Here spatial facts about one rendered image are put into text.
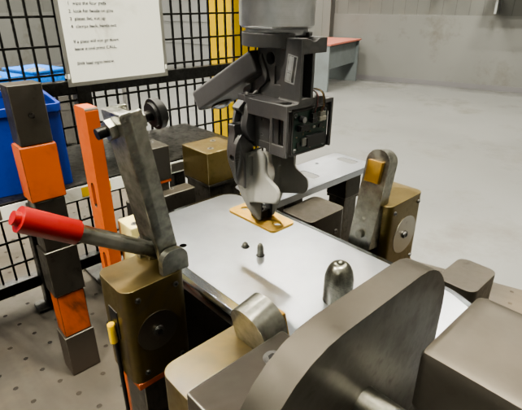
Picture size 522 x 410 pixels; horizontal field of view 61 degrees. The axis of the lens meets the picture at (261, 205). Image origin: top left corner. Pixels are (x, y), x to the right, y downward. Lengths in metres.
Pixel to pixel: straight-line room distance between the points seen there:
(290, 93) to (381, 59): 8.05
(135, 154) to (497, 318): 0.31
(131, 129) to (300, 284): 0.26
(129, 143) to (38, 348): 0.64
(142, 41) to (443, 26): 7.39
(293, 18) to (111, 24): 0.61
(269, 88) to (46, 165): 0.37
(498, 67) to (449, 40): 0.88
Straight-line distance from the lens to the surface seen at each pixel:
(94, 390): 0.86
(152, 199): 0.42
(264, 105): 0.45
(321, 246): 0.60
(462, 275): 0.61
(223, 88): 0.50
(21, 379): 0.92
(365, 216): 0.63
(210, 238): 0.61
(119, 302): 0.45
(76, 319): 0.83
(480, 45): 8.14
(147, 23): 1.04
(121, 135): 0.40
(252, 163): 0.49
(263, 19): 0.44
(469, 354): 0.18
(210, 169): 0.78
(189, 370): 0.32
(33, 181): 0.70
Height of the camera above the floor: 1.30
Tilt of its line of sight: 25 degrees down
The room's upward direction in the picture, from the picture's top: straight up
